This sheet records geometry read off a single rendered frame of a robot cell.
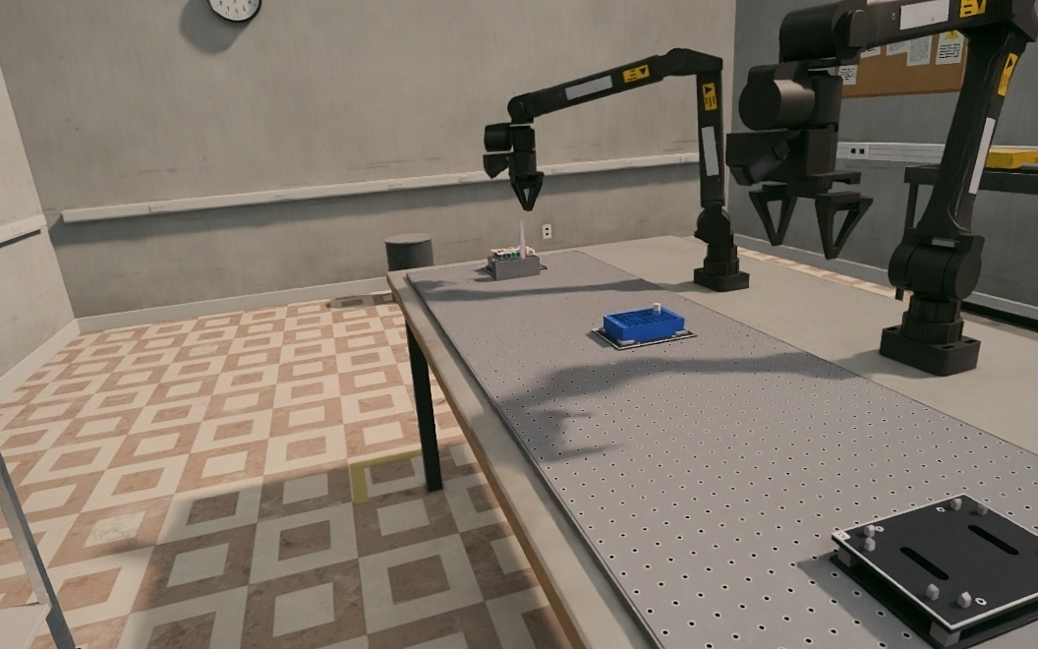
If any blue tube carrier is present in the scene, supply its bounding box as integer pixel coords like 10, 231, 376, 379
604, 307, 684, 342

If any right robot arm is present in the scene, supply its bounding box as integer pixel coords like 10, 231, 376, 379
483, 47, 750, 285

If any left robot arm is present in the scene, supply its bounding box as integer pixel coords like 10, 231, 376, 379
725, 0, 1038, 360

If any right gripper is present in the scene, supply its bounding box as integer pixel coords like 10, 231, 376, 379
508, 148, 545, 211

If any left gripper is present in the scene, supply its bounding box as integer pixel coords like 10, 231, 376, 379
749, 124, 874, 260

